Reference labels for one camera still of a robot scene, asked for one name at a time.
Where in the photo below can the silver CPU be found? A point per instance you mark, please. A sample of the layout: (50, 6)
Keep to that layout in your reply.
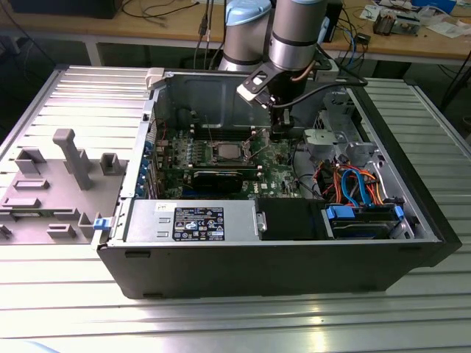
(228, 150)

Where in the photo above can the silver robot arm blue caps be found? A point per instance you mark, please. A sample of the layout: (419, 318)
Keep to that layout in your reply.
(290, 36)

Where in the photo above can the CPU socket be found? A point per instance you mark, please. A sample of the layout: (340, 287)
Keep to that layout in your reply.
(215, 154)

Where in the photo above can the blue expansion slot clips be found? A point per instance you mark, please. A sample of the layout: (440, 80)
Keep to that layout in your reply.
(145, 167)

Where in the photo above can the silver drive cage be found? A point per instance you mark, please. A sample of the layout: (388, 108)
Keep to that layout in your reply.
(338, 110)

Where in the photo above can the black tower device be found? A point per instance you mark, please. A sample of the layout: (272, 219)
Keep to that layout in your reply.
(335, 18)

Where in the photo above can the green motherboard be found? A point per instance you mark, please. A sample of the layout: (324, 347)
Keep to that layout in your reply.
(272, 173)

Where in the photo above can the small black adapter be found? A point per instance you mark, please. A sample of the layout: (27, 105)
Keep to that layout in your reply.
(363, 38)

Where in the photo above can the black RAM stick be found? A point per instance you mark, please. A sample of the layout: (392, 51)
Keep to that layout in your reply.
(221, 167)

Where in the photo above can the black graphics card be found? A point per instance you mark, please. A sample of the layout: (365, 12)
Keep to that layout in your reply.
(217, 182)

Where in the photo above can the copper heat sink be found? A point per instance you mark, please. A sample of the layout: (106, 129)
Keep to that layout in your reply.
(384, 23)

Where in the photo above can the hard disk in blue carrier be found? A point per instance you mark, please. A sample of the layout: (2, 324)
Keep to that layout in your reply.
(342, 213)

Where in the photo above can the wooden workbench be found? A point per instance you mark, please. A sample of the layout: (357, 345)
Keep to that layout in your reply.
(147, 25)

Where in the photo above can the white paper sheet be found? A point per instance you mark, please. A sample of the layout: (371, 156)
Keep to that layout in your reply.
(447, 29)

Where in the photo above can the black PC case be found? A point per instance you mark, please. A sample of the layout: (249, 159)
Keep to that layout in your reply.
(257, 268)

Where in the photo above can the silver power supply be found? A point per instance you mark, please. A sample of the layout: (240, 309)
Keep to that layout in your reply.
(147, 220)

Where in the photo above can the blue case latch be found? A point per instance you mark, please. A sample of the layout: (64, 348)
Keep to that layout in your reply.
(102, 224)

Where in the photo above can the black box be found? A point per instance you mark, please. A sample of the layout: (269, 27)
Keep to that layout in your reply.
(62, 7)

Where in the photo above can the grey parts rack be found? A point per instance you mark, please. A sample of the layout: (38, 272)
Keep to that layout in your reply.
(55, 206)

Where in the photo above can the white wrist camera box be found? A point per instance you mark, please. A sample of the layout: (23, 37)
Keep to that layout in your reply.
(250, 90)

